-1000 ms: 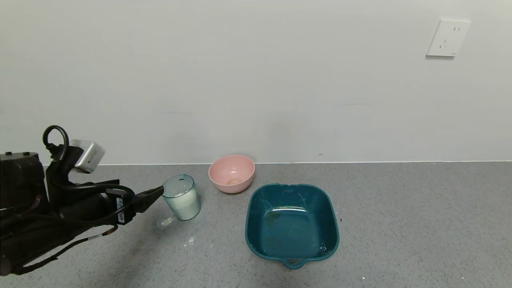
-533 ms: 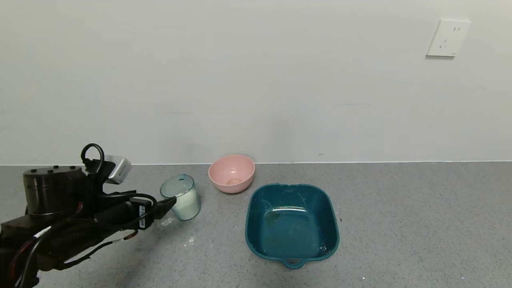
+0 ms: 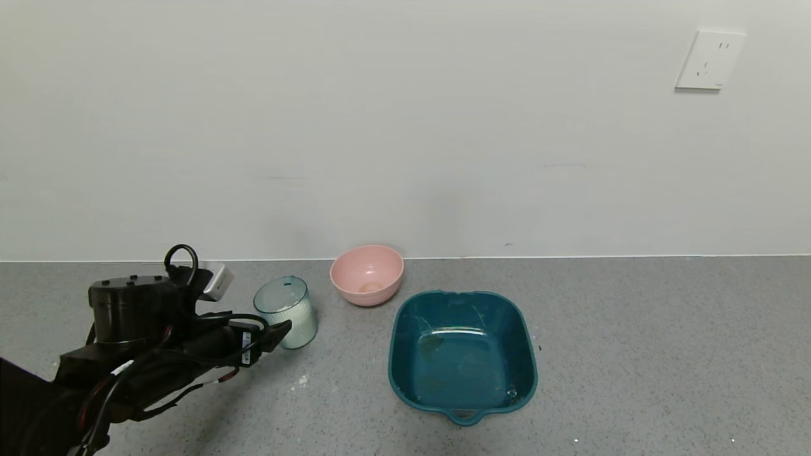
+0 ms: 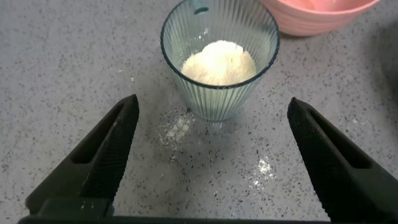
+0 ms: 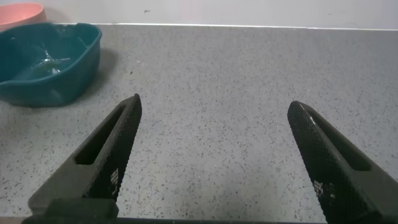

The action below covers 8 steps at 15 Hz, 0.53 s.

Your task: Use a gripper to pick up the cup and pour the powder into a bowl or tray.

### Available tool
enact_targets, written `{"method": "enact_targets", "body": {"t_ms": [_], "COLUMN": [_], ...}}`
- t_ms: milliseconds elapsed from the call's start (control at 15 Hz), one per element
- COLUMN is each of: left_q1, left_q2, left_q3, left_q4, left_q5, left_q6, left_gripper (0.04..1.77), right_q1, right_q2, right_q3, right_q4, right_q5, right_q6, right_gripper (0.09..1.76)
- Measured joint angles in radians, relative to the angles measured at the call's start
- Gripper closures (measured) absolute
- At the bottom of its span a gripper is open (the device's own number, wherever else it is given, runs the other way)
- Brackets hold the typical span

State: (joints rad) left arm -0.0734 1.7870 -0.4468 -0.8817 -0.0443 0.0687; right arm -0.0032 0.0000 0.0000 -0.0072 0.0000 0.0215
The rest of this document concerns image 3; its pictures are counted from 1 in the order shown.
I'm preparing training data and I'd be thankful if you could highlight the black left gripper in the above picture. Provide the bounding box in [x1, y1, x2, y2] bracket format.
[187, 319, 292, 369]

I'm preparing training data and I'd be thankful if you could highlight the clear ribbed teal plastic cup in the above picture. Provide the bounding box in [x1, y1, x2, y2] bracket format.
[253, 275, 318, 350]

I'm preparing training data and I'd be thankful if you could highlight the pink plastic bowl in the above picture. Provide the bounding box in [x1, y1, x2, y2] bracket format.
[329, 244, 405, 308]

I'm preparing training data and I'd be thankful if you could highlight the teal square plastic tray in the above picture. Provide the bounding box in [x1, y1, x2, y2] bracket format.
[388, 290, 539, 427]

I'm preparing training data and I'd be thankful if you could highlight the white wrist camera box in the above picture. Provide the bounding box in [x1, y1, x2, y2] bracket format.
[201, 263, 234, 302]

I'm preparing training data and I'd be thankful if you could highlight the black camera cable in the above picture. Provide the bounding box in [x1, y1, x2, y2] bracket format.
[163, 244, 273, 368]

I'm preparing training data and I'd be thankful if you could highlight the red black wire harness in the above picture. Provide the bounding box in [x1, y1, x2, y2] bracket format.
[76, 355, 241, 456]

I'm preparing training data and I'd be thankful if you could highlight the white wall socket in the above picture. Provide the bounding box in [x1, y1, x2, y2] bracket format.
[675, 30, 747, 91]

